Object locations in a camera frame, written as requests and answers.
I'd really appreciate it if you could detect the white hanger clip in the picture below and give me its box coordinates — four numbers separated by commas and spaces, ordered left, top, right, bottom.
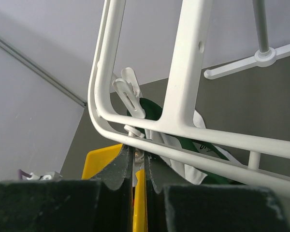
112, 67, 145, 119

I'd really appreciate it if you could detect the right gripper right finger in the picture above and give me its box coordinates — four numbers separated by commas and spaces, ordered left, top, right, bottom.
145, 152, 290, 232

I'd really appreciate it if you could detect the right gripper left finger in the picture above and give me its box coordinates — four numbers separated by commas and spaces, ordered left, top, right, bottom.
0, 145, 133, 232

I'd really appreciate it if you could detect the green and white sock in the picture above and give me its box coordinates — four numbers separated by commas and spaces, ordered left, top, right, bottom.
138, 98, 241, 185

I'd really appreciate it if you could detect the white clip hanger frame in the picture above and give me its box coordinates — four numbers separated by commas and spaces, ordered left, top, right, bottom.
87, 0, 290, 198

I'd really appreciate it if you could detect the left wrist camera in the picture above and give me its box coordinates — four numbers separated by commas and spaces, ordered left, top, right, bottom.
26, 172, 62, 181

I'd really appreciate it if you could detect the yellow plastic bin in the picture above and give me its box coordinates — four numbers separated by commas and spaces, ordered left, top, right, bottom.
82, 144, 148, 232

